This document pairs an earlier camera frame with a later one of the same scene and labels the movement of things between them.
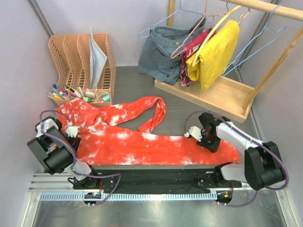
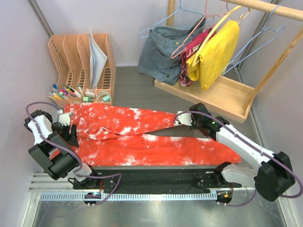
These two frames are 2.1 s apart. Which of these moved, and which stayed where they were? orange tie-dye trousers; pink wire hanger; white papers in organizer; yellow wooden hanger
Moved: orange tie-dye trousers
Stayed: pink wire hanger; white papers in organizer; yellow wooden hanger
